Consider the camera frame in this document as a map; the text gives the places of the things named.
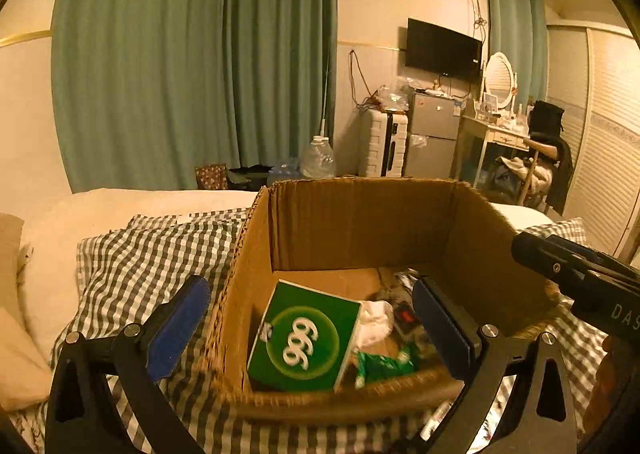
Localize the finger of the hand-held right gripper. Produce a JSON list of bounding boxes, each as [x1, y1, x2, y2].
[[511, 232, 603, 287], [547, 234, 640, 279]]

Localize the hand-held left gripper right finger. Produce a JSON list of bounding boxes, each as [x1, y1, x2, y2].
[[412, 276, 578, 454]]

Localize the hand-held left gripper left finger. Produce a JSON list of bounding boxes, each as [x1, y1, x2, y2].
[[45, 275, 212, 454]]

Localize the green carton box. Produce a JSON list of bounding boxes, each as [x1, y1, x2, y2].
[[246, 280, 362, 392]]

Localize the brown cardboard box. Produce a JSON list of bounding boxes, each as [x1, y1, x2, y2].
[[207, 176, 563, 422]]

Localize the black item with red label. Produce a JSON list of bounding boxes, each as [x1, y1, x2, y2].
[[392, 301, 418, 335]]

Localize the green foil packet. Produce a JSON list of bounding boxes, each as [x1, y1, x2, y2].
[[356, 346, 416, 387]]

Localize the white crumpled tissue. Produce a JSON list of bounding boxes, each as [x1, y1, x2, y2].
[[357, 300, 396, 350]]

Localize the grey checked blanket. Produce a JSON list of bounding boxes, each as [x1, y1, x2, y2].
[[10, 213, 601, 454]]

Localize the pile of clothes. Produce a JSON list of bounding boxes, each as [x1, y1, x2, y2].
[[495, 156, 553, 195]]

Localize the wooden chair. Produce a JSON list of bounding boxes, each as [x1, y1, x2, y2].
[[519, 139, 561, 215]]

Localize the white louvered wardrobe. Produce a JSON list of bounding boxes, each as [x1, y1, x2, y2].
[[545, 24, 640, 255]]

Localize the white dressing table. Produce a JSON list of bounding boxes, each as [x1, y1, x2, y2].
[[452, 108, 533, 185]]

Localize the black jacket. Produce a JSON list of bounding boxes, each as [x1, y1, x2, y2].
[[529, 101, 573, 215]]

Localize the patterned brown bag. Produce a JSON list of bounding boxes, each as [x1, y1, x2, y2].
[[195, 164, 228, 192]]

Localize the black bag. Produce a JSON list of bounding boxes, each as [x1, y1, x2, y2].
[[227, 165, 273, 187]]

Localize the silver fridge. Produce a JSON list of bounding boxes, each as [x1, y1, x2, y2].
[[402, 92, 463, 179]]

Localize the white oval mirror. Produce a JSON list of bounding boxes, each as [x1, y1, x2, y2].
[[480, 52, 518, 109]]

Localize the white suitcase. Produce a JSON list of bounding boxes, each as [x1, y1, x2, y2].
[[358, 108, 410, 178]]

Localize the clear water jug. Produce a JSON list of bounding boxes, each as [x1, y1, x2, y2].
[[299, 135, 337, 181]]

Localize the clear plastic bags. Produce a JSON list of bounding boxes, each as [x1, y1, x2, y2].
[[375, 84, 411, 112]]

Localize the narrow green curtain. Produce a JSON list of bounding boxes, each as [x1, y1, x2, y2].
[[482, 0, 549, 107]]

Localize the wide green curtain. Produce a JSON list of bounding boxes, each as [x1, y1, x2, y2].
[[51, 0, 338, 193]]

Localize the black wall television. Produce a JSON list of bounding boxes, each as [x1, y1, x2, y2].
[[405, 18, 483, 83]]

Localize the white curtain cord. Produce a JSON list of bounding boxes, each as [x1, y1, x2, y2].
[[320, 58, 331, 137]]

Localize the wall cable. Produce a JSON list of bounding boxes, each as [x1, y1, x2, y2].
[[348, 50, 371, 109]]

